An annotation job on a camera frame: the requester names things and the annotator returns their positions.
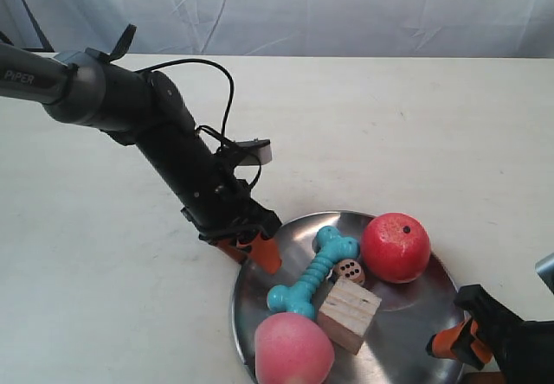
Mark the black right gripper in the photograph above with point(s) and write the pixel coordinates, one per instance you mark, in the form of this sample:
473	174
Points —
522	349

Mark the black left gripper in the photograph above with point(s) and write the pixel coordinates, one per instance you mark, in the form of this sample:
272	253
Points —
199	167

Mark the large round metal plate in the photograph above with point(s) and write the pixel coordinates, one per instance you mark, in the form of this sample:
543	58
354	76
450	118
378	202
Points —
394	348

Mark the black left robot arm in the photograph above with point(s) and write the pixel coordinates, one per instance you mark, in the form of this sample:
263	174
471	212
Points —
144	108

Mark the teal toy dog bone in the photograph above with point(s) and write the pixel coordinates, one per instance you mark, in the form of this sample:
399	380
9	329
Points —
332	248

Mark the small wooden die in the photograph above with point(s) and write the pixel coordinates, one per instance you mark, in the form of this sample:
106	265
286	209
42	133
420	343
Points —
349	269

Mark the pink toy peach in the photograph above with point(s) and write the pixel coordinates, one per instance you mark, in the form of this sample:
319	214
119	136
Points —
290	348

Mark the wooden cube block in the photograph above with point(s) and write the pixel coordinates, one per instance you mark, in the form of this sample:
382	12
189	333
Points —
346	314

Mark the red toy apple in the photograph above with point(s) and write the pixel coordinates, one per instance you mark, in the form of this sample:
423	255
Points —
395	247

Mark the white backdrop curtain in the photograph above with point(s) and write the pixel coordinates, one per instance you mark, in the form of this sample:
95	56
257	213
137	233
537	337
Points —
459	28

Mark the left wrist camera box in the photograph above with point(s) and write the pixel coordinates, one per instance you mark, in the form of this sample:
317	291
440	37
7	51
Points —
255	152

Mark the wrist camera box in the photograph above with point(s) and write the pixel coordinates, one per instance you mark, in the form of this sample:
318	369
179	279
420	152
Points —
255	152
545	270

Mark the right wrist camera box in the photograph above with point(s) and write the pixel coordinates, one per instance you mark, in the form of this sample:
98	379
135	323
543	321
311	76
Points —
545	270

